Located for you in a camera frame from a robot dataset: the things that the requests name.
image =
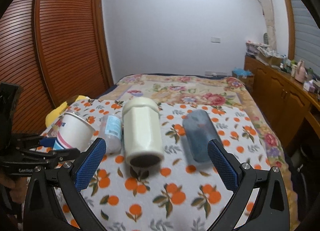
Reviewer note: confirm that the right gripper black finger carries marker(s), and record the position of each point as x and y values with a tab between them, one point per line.
60	154

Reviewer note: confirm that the brown louvered wardrobe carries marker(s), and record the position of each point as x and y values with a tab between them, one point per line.
53	49

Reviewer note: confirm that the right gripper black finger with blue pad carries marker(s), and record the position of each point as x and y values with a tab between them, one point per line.
42	210
271	208

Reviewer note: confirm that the yellow plush toy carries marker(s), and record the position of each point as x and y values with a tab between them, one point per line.
54	114

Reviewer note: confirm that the wooden sideboard cabinet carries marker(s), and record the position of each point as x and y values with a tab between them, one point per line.
291	112

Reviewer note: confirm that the translucent plastic cup blue label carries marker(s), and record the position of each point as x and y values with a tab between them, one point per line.
111	131

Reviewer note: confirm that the stack of patterned boxes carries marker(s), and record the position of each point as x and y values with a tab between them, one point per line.
264	53

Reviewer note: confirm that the patterned curtain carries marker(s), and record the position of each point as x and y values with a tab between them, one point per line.
268	13

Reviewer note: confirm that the blue bag on box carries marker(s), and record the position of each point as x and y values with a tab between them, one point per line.
246	76

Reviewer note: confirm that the pink thermos jug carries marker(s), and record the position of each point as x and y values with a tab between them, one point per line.
300	72

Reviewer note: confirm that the white paper cup striped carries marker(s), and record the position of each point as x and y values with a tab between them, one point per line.
74	132

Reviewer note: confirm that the person's hand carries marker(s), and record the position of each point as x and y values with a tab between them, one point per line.
18	188

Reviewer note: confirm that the floral bed blanket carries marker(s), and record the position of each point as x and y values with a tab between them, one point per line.
215	92

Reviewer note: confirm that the pink tissue box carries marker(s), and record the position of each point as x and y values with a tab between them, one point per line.
309	86

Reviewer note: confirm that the cream faceted mug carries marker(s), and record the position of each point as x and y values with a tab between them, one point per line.
142	133

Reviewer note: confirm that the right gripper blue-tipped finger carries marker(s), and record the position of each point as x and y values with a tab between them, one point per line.
47	141

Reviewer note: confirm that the white wall switch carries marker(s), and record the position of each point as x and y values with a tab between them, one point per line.
215	40

